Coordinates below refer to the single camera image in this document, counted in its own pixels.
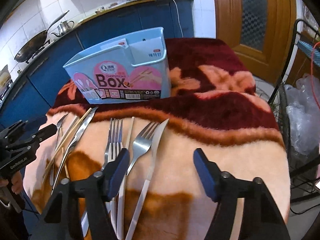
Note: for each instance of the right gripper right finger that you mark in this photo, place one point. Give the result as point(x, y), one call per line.
point(207, 172)

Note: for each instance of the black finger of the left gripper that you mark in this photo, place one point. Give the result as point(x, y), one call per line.
point(44, 133)

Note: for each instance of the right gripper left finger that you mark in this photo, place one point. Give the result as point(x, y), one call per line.
point(61, 218)

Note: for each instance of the white handled table knife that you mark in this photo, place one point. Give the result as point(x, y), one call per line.
point(154, 148)

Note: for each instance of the blue kitchen cabinets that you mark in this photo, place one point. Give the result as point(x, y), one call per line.
point(36, 87)

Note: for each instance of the person's left hand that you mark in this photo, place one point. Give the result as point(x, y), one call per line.
point(17, 183)

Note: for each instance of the small steel fork left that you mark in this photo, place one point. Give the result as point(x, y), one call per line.
point(59, 129)

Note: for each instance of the wooden chopstick left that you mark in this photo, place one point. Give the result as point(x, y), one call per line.
point(72, 127)

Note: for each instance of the wooden chopstick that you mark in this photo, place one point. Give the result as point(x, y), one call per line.
point(121, 199)
point(72, 127)

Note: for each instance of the wooden chopstick centre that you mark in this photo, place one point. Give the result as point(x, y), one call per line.
point(121, 199)

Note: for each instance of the fork beside knife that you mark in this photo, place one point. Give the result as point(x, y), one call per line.
point(142, 143)

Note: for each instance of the black wok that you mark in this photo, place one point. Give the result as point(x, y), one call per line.
point(35, 43)

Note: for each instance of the steel kettle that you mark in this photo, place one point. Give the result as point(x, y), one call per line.
point(64, 28)

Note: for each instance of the light blue chopsticks box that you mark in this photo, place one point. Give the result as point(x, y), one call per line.
point(131, 67)

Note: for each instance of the red and pink blanket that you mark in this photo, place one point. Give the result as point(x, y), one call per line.
point(213, 106)

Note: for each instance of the clear plastic bags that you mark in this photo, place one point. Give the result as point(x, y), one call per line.
point(303, 112)

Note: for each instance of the wooden door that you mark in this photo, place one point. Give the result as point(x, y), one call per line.
point(259, 32)

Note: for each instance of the fork with white handle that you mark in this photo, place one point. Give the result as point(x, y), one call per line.
point(114, 145)

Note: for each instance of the black wire rack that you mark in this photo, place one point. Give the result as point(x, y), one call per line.
point(304, 170)

